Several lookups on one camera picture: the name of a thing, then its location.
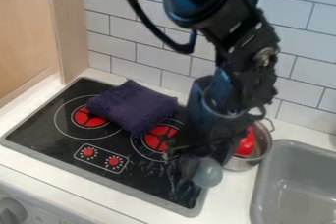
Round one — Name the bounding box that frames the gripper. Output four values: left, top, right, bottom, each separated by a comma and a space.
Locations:
199, 14, 283, 157

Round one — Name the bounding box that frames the blue spoon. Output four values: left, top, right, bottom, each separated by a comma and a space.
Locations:
186, 82, 241, 190

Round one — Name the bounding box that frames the toy stove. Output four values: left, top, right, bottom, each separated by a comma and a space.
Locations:
0, 76, 210, 219

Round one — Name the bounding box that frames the red toy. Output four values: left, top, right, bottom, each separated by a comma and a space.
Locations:
235, 125, 257, 159

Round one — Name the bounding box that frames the silver pot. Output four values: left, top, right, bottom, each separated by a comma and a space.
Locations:
221, 118, 276, 172

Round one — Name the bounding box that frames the toy sink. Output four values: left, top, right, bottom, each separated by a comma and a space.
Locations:
248, 139, 336, 224

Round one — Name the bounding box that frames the dark blue cloth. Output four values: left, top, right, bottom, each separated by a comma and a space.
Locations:
84, 79, 182, 138

